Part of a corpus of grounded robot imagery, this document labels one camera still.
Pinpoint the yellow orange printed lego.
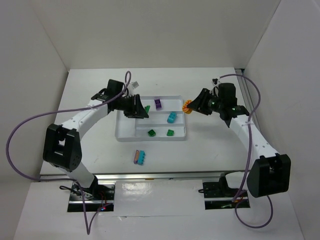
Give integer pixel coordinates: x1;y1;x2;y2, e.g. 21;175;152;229
182;99;193;114

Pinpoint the purple rounded lego block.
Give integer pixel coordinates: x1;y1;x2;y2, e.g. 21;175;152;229
154;97;162;111

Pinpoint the green lego block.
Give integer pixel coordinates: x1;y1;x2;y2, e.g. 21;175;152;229
166;129;175;137
147;129;156;137

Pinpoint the teal square lego block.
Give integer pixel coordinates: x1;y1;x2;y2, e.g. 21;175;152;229
167;112;177;124

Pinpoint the teal lego brick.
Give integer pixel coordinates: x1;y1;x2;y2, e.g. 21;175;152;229
137;150;146;165

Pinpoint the green lego plate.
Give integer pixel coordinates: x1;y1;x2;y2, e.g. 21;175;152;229
144;105;151;113

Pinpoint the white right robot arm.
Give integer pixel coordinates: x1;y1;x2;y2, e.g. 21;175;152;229
185;83;291;198

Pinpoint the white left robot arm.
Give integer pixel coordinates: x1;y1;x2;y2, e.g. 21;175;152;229
42;79;149;195

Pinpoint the clear plastic divided tray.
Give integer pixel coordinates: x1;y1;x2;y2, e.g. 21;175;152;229
114;95;187;142

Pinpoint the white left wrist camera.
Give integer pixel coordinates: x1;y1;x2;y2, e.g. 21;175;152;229
130;81;139;89

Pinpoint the aluminium side rail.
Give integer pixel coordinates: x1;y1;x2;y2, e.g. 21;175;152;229
234;68;261;131

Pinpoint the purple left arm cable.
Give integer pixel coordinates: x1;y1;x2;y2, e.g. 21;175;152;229
5;70;132;236

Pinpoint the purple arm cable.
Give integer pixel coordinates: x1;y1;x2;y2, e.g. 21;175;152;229
217;73;274;229
5;70;132;236

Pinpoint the aluminium front rail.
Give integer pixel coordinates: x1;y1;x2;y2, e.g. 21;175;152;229
39;170;248;183

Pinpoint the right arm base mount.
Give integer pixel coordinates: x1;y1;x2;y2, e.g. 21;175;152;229
198;173;251;210

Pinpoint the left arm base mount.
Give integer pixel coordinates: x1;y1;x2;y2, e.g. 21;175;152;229
59;183;116;213

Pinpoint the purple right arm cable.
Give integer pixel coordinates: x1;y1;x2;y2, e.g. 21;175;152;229
217;73;274;229

